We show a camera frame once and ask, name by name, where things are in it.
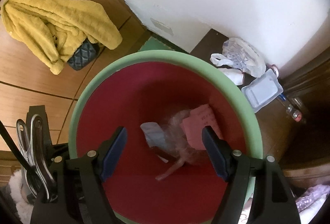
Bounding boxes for pink paper receipts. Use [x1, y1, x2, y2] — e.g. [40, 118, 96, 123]
[180, 104, 223, 150]

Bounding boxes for clear plastic bag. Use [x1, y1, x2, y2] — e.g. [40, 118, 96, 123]
[156, 110, 207, 181]

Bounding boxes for red bin with green rim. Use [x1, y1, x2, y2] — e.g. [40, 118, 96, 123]
[69, 50, 263, 223]

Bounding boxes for clear plastic blister tray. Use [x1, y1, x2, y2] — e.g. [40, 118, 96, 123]
[241, 69, 283, 113]

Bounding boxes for white tissue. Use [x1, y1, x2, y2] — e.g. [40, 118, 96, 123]
[220, 68, 244, 85]

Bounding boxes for metal spring clamp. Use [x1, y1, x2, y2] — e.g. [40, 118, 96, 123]
[16, 114, 57, 203]

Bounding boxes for dark wooden headboard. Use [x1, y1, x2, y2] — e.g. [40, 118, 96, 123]
[280, 60, 329, 189]

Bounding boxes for dark wooden nightstand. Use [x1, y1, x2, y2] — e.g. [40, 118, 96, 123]
[256, 90, 329, 169]

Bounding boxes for small clear plastic bottle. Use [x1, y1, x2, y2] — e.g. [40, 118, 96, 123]
[277, 94, 303, 122]

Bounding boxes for black quilted handbag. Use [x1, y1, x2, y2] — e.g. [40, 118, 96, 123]
[67, 39, 100, 71]

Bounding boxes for white printed plastic bag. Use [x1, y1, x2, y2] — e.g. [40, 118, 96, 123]
[210, 38, 266, 78]

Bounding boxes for yellow fleece jacket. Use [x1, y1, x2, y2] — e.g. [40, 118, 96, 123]
[1, 0, 123, 75]

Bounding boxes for green pink foam floor mat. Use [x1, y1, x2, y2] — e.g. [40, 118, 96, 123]
[139, 35, 187, 54]

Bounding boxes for white wall power socket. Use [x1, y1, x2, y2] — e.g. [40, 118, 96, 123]
[151, 18, 173, 36]

